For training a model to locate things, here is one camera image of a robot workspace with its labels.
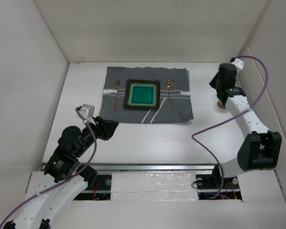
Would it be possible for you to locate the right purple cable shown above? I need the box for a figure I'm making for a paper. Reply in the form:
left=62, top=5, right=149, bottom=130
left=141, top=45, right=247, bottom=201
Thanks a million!
left=191, top=55, right=270, bottom=200

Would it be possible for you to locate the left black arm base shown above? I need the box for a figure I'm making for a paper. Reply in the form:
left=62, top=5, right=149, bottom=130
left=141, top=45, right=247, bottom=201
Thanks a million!
left=74, top=172, right=112, bottom=201

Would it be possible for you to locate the green square ceramic plate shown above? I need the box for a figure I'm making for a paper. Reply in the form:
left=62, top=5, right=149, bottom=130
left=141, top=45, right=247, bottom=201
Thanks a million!
left=123, top=79, right=160, bottom=110

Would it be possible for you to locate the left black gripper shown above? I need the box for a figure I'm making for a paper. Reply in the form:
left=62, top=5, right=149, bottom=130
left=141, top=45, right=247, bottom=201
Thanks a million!
left=75, top=115, right=119, bottom=156

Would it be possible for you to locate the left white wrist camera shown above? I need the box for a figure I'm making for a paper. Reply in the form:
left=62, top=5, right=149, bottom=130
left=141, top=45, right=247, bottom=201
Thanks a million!
left=78, top=104, right=95, bottom=123

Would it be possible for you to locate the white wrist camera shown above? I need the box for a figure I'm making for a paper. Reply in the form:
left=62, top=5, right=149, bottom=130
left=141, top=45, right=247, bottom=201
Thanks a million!
left=78, top=104, right=95, bottom=123
left=230, top=57, right=244, bottom=71

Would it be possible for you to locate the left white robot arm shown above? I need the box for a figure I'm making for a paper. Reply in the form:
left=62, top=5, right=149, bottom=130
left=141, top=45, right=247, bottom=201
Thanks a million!
left=0, top=116, right=119, bottom=229

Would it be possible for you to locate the purple cable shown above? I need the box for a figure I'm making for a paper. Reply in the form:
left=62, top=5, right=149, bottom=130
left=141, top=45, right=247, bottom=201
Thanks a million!
left=191, top=55, right=270, bottom=200
left=0, top=107, right=98, bottom=229

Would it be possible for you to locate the copper spoon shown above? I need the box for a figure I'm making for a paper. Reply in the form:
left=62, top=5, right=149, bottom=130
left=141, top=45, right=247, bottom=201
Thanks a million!
left=166, top=80, right=173, bottom=111

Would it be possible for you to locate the grey striped cloth napkin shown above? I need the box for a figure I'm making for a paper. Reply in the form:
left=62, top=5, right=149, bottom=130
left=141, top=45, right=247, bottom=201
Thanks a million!
left=100, top=66, right=194, bottom=124

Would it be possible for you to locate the aluminium rail at table front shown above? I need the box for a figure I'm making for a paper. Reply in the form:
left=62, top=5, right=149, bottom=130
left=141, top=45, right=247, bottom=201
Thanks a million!
left=39, top=162, right=220, bottom=171

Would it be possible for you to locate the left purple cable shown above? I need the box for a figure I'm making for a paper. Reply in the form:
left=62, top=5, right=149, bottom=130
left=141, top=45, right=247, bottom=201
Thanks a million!
left=0, top=107, right=98, bottom=229

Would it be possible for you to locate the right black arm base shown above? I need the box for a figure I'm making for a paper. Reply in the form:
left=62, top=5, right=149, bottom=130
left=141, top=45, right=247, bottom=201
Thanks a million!
left=191, top=166, right=242, bottom=200

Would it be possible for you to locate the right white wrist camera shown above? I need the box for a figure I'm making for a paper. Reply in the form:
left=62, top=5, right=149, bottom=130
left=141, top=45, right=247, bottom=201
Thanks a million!
left=230, top=57, right=244, bottom=71

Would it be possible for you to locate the copper fork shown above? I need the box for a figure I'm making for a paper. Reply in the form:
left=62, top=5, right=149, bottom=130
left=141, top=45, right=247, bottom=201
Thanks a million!
left=114, top=80, right=121, bottom=111

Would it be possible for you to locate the metal cup with cork base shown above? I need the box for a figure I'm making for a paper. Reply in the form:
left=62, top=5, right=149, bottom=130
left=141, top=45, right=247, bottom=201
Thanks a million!
left=217, top=100, right=225, bottom=109

